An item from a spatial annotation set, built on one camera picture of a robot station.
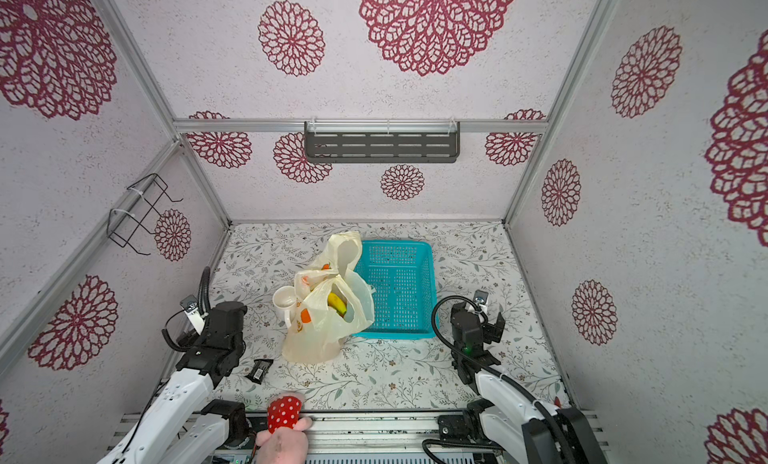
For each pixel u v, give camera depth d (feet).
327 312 2.26
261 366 2.69
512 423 1.64
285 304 3.07
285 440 2.21
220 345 2.01
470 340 2.17
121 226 2.38
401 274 3.48
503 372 1.84
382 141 3.09
